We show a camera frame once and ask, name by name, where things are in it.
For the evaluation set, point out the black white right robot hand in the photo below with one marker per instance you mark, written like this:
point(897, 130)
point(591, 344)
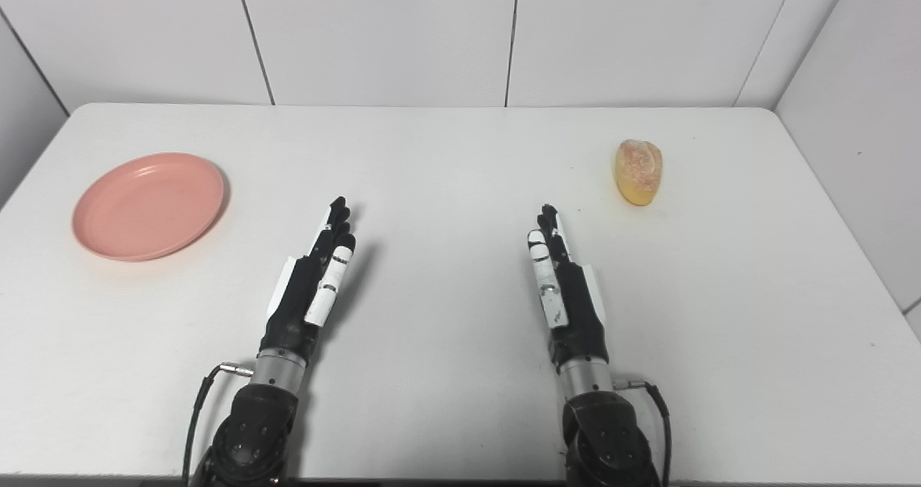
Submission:
point(575, 300)

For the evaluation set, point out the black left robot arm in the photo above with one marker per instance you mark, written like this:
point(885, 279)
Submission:
point(255, 422)

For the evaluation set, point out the pink round plate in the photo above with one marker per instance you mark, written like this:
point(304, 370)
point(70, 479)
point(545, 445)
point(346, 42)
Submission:
point(147, 206)

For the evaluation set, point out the golden bread roll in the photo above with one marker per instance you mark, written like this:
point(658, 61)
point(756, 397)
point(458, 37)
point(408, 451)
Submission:
point(638, 174)

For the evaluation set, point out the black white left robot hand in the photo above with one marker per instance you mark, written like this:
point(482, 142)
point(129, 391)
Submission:
point(298, 293)

